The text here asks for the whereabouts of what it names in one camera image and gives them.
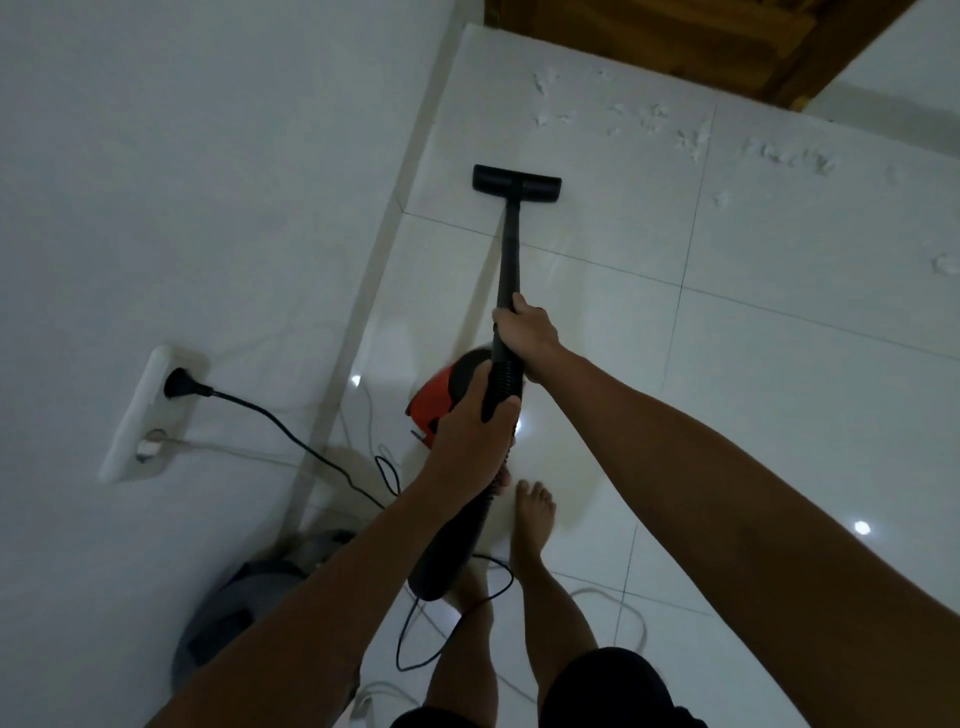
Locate grey round appliance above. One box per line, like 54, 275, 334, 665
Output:
170, 528, 361, 699

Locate white plug cable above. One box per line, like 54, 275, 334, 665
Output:
134, 428, 301, 470

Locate person's right hand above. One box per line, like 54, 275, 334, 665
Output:
491, 292, 564, 388

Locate person's right leg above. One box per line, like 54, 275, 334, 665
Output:
509, 479, 601, 714

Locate person's leg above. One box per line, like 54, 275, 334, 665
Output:
423, 566, 500, 728
509, 479, 601, 714

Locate brown wooden door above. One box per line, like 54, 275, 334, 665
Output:
483, 0, 920, 112

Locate scattered white paper scraps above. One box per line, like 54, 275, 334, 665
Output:
530, 67, 960, 279

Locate person's right forearm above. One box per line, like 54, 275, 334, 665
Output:
528, 348, 960, 728

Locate person's left hand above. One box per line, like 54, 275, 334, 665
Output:
423, 359, 523, 511

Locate black power cord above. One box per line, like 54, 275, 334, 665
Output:
163, 365, 516, 674

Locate red and black vacuum cleaner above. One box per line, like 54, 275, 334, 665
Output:
404, 163, 564, 605

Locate person's left leg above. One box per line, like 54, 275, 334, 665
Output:
423, 566, 500, 728

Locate person's left forearm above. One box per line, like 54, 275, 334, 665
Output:
146, 479, 470, 728

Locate white wall socket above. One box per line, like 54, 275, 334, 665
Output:
97, 344, 211, 485

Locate thin white coiled cable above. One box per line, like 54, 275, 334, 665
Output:
348, 584, 650, 728

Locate black shorts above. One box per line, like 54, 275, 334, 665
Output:
389, 646, 710, 728

